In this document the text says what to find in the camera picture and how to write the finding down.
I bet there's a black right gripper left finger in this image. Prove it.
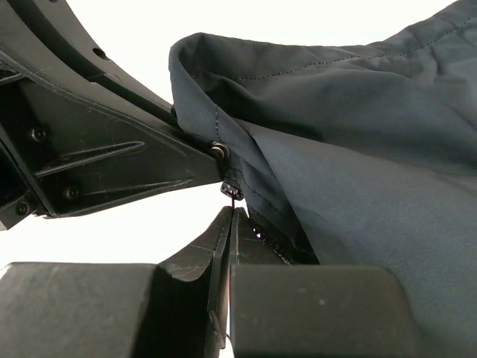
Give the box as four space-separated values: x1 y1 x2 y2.
1 207 232 357

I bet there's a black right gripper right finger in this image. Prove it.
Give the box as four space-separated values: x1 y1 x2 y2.
230 208 421 357

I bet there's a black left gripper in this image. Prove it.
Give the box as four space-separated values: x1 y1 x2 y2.
1 48 226 231

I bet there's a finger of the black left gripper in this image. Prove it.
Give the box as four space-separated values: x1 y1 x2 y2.
9 0 177 125

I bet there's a dark navy jacket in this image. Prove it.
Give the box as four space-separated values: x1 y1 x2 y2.
169 1 476 357

